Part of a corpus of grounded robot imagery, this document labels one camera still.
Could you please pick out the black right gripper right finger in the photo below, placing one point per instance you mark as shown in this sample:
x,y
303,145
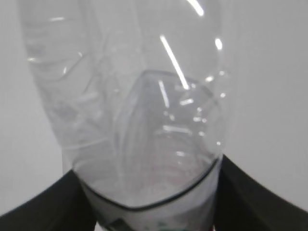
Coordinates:
x,y
245,205

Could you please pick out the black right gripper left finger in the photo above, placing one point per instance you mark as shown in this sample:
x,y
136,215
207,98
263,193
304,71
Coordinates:
x,y
61,207

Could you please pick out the clear Nongfu Spring water bottle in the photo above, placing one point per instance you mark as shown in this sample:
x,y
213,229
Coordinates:
x,y
134,92

